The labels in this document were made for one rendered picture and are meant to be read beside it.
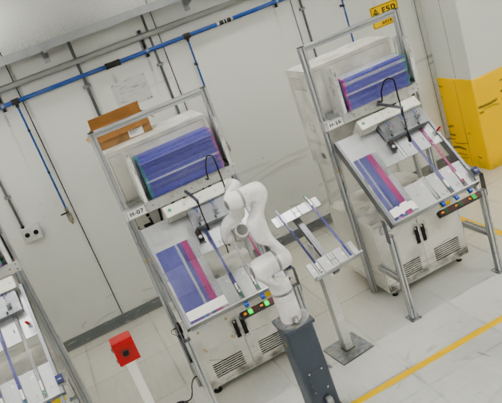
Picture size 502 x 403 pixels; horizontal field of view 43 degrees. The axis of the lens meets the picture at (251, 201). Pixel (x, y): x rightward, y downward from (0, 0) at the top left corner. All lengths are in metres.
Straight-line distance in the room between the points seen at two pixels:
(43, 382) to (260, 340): 1.42
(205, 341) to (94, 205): 1.80
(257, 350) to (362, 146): 1.55
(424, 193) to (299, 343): 1.42
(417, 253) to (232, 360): 1.52
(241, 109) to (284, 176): 0.76
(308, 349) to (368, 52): 2.16
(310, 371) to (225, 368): 0.91
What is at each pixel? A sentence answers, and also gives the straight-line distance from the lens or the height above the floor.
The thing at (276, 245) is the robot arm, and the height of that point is 1.16.
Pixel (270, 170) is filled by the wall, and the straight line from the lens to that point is 5.83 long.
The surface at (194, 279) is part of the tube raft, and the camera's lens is 3.89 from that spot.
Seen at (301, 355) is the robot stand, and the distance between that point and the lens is 3.54.
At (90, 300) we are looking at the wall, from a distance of 5.73.
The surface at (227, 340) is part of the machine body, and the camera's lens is 4.27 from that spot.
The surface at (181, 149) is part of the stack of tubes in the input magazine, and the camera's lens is 3.96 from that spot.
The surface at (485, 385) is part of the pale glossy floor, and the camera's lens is 3.90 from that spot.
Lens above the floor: 2.50
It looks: 20 degrees down
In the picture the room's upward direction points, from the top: 20 degrees counter-clockwise
